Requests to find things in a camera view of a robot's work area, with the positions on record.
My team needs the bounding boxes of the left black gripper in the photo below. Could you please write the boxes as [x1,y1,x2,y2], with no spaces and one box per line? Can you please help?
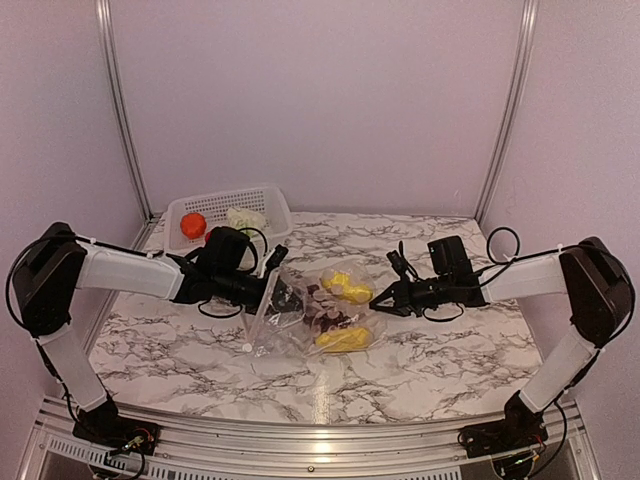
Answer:
[214,266,302,315]

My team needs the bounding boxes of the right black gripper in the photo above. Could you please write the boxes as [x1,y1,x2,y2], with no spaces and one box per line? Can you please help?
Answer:
[372,273,454,317]

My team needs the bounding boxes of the orange fake pumpkin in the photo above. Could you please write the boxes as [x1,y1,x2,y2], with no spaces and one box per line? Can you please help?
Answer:
[180,212,207,240]

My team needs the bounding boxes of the white fake cauliflower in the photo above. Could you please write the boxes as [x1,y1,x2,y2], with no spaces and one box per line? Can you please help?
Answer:
[226,207,267,235]

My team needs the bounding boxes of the clear zip top bag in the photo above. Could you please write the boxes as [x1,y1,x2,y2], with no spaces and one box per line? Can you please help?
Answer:
[243,260,387,357]

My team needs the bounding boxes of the purple fake grapes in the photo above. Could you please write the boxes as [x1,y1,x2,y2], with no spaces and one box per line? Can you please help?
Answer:
[303,284,351,335]

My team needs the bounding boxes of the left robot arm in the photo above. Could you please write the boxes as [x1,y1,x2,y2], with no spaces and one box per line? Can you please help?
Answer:
[5,222,268,445]

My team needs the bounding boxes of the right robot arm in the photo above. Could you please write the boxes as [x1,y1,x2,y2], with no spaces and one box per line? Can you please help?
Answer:
[369,236,636,448]

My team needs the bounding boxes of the white perforated plastic basket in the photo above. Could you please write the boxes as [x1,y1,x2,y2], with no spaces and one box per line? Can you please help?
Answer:
[164,185,293,254]

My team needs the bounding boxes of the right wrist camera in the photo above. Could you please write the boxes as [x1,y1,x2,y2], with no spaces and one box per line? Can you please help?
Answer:
[386,241,412,280]

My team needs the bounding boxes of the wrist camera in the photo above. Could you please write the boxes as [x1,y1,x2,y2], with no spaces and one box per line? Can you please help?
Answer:
[256,244,289,278]
[386,241,412,280]

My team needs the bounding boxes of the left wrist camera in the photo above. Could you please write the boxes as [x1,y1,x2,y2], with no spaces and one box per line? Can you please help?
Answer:
[256,244,289,278]

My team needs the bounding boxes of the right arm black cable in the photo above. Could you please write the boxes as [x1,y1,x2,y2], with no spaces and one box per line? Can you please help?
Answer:
[474,226,566,281]

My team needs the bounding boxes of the front aluminium rail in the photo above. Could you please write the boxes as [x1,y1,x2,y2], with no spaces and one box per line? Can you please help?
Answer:
[19,399,601,480]

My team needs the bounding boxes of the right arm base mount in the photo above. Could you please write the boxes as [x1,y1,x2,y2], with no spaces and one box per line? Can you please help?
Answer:
[457,420,549,458]

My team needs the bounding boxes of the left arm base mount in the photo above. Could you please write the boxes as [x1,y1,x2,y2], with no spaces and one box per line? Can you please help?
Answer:
[73,416,160,456]

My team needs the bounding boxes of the left aluminium frame post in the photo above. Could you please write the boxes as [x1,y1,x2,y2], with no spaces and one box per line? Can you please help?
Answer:
[95,0,154,222]

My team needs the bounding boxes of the aluminium frame post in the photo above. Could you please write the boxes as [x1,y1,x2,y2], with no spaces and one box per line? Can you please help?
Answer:
[95,0,154,222]
[474,0,540,225]

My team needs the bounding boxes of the right aluminium frame post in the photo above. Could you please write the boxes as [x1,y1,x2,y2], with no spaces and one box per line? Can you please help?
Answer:
[474,0,540,225]

